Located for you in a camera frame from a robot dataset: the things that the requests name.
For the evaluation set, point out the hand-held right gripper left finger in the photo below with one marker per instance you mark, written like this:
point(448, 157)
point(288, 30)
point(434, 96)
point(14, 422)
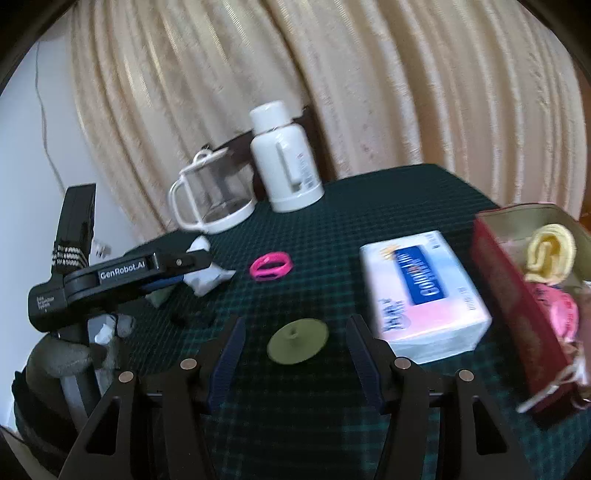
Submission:
point(226, 360)

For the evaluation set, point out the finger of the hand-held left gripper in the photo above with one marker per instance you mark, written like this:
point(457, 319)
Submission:
point(184, 264)
point(159, 286)

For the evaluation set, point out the person's left forearm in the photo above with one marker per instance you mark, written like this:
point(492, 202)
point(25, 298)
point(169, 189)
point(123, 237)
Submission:
point(41, 438)

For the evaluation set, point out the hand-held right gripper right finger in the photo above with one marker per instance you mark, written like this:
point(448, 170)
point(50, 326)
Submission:
point(364, 364)

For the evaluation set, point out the dark wooden chair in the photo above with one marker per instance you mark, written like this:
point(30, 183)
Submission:
point(318, 152)

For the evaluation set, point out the pink silicone wristband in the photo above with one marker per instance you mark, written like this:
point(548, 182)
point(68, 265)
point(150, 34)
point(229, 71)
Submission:
point(255, 268)

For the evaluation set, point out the pale green cloth piece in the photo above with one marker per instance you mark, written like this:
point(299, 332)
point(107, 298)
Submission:
point(159, 299)

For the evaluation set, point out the green plaid tablecloth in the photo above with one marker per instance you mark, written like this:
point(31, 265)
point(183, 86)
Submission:
point(323, 230)

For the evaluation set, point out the yellow towel with red print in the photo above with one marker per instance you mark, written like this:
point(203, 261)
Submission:
point(549, 254)

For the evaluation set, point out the white and blue tissue pack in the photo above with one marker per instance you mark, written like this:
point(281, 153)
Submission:
point(429, 277)

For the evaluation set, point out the white plastic bag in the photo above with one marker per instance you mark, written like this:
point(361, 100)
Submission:
point(207, 277)

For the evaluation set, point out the red storage box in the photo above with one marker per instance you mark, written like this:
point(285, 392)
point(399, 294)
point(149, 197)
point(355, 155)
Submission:
point(508, 318)

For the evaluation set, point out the beige curtain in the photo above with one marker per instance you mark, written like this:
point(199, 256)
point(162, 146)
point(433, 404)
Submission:
point(369, 69)

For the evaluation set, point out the person's left hand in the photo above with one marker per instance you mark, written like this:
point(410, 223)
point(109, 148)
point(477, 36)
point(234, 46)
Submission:
point(55, 360)

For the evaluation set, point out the white glass kettle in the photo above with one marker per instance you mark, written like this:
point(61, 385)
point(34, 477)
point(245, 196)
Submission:
point(217, 217)

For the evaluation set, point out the olive green round lid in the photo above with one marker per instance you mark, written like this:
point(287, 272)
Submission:
point(300, 346)

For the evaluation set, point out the white thermos jug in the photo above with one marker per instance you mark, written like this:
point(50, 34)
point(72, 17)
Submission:
point(286, 157)

